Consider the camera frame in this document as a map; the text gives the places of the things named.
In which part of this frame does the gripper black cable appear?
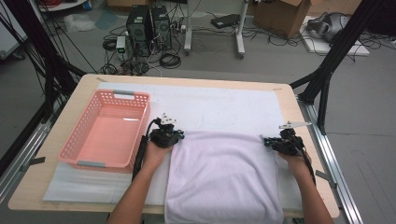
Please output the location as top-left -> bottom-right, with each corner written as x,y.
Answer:
132,118 -> 162,181
293,136 -> 317,186

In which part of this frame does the large cardboard box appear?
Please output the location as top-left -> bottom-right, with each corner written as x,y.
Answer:
306,0 -> 363,16

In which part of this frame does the grey metal bracket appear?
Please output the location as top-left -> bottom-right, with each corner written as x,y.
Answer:
20,156 -> 47,173
315,169 -> 339,189

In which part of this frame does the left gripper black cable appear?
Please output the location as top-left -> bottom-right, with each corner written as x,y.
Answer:
132,118 -> 162,181

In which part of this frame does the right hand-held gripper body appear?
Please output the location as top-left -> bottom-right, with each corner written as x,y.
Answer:
270,120 -> 312,157

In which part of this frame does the grey headset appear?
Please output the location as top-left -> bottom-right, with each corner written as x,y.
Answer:
306,11 -> 351,43

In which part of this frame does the person's left hand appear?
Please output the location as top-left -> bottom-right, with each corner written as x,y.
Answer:
141,139 -> 174,171

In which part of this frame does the white foam mat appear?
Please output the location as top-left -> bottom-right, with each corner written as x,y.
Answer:
42,81 -> 310,211

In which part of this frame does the black metal frame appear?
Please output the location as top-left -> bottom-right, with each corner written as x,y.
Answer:
289,0 -> 396,136

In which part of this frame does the coiled black cable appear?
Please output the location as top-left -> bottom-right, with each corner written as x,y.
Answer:
159,52 -> 182,70

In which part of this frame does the black flat device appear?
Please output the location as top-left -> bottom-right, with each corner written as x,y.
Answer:
210,13 -> 242,30

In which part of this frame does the aluminium rail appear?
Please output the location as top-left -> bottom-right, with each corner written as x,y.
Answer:
0,119 -> 52,203
297,96 -> 365,224

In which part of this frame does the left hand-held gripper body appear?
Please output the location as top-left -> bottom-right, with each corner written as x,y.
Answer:
148,112 -> 180,148

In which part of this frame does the pink plastic basket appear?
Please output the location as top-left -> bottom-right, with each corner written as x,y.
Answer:
57,89 -> 152,175

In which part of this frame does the white metal stand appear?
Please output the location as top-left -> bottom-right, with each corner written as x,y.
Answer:
183,0 -> 250,60

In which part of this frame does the black frame with cables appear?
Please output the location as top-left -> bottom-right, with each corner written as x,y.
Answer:
0,0 -> 87,124

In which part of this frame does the white foam board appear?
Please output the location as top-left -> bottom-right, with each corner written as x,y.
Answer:
300,15 -> 372,57

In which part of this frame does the person's right hand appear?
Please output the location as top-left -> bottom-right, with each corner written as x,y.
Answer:
277,150 -> 312,181

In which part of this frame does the clear plastic bag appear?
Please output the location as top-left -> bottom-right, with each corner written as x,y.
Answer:
64,12 -> 96,34

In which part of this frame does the white printed towel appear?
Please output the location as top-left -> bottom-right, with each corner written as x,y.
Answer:
163,130 -> 285,224

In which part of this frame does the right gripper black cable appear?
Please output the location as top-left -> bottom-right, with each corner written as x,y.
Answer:
293,136 -> 317,186

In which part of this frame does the white power adapter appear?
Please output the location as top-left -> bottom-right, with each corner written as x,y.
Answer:
115,35 -> 127,54

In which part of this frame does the narrow black computer tower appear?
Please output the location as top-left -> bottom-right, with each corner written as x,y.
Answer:
150,5 -> 173,51

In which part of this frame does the wide black computer tower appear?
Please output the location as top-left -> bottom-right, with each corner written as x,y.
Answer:
125,5 -> 153,58

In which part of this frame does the white cabinet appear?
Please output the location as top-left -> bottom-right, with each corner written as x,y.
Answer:
0,6 -> 29,60

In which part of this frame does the open cardboard box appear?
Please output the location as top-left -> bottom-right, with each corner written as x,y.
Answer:
252,0 -> 312,39

